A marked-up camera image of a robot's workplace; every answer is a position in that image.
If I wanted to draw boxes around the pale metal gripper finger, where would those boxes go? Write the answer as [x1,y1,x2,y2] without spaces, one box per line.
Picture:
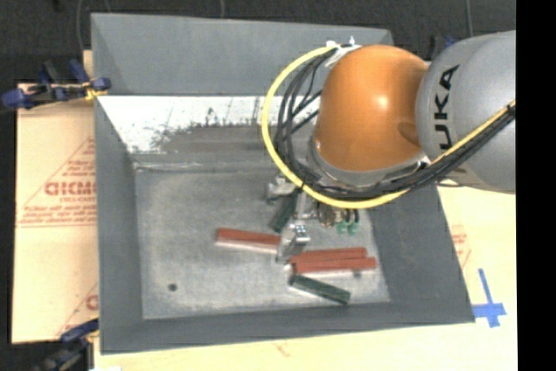
[265,179,301,202]
[275,222,312,265]

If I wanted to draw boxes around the red-brown flat block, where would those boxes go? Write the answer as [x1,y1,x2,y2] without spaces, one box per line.
[288,246,369,265]
[291,255,378,280]
[214,227,283,255]

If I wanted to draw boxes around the dark green flat block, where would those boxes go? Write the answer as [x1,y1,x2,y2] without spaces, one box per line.
[268,190,301,234]
[288,273,352,306]

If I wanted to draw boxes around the brown cardboard board red print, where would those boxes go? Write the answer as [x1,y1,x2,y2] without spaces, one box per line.
[10,82,101,345]

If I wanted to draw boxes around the grey metal bin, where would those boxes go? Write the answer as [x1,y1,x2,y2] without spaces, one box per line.
[89,12,475,355]

